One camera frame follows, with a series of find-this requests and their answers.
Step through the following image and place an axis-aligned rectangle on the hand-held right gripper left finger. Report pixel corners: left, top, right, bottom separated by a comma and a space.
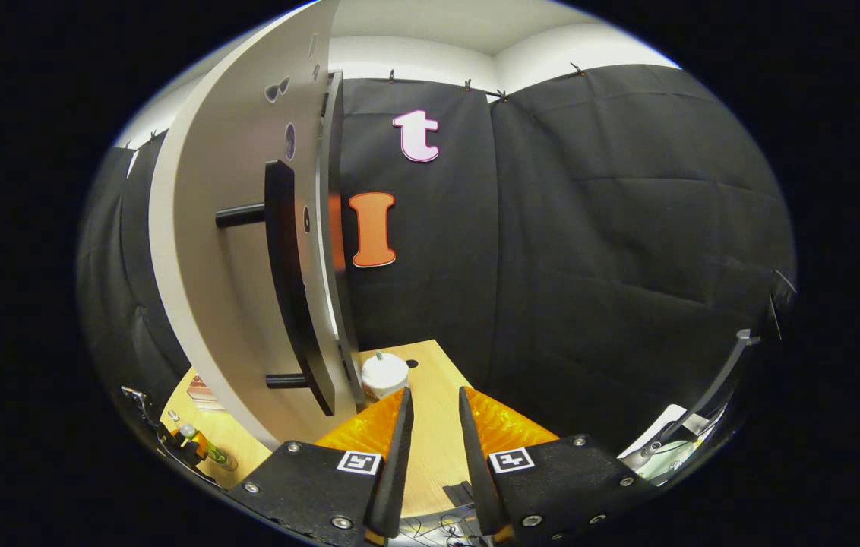
225, 386, 416, 545

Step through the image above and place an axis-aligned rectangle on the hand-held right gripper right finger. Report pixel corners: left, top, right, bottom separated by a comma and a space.
457, 384, 656, 543

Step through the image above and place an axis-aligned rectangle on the small green bottle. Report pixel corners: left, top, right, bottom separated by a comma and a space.
178, 423, 239, 473

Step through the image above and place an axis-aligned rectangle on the white cabinet door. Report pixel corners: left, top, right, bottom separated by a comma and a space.
149, 0, 347, 451

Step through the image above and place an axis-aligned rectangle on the black door handle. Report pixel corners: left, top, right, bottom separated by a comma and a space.
215, 160, 338, 417

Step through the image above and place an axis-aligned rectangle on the brown cover book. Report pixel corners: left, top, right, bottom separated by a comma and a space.
187, 375, 227, 411

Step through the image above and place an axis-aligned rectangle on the white round container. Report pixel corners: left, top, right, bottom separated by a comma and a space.
361, 351, 409, 401

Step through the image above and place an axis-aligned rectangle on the pale green device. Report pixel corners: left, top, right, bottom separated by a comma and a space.
635, 441, 727, 485

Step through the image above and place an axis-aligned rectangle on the black backdrop cloth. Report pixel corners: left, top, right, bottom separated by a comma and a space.
77, 62, 797, 464

